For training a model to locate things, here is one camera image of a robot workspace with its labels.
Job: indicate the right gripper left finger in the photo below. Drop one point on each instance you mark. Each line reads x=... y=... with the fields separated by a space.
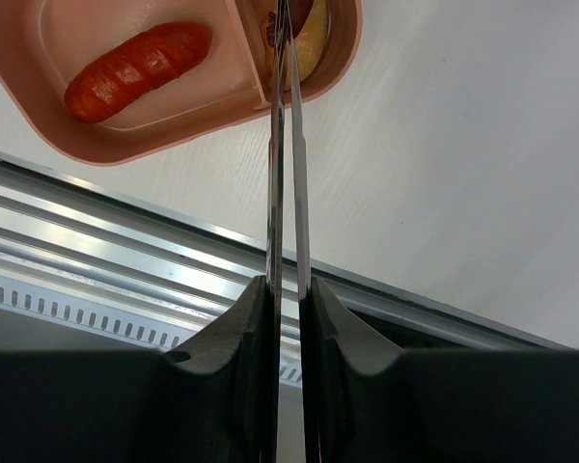
x=213 y=398

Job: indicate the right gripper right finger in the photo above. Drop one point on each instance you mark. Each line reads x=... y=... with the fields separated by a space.
x=367 y=399

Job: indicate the red sausage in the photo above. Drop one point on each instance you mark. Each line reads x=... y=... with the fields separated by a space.
x=136 y=67

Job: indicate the metal food tongs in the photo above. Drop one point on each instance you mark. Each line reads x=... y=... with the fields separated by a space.
x=297 y=424

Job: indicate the orange bread roll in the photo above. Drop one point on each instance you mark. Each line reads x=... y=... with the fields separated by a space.
x=309 y=43

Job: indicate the dark red octopus tentacle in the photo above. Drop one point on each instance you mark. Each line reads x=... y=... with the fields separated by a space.
x=299 y=11

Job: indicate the pink lunch box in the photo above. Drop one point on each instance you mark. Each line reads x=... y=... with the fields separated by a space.
x=43 y=44

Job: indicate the white slotted cable duct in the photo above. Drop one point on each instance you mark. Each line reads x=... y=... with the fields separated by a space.
x=137 y=315

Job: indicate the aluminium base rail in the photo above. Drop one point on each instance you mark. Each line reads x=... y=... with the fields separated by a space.
x=58 y=222

